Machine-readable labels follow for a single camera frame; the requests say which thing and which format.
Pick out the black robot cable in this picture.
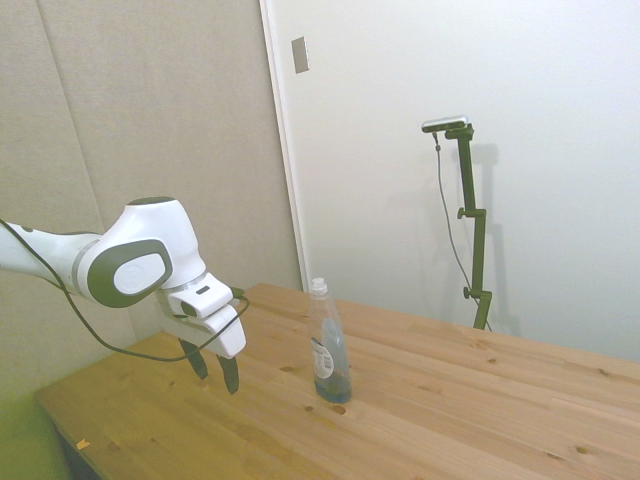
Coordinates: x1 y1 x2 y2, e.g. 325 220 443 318
0 218 251 362

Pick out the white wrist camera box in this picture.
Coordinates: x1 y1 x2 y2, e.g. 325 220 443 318
167 273 236 319

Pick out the dark green camera stand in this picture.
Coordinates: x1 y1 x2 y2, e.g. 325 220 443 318
444 124 494 331

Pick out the silver exterior camera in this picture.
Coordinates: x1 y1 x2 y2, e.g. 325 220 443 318
421 114 471 134

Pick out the grey wall switch plate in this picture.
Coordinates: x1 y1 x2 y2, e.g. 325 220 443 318
291 35 311 75

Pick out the clear dish soap bottle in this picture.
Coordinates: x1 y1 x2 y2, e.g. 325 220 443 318
309 277 353 404

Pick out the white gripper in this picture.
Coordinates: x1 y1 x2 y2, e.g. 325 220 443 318
154 289 248 396

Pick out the white door frame strip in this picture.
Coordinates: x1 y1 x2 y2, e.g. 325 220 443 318
258 0 311 293

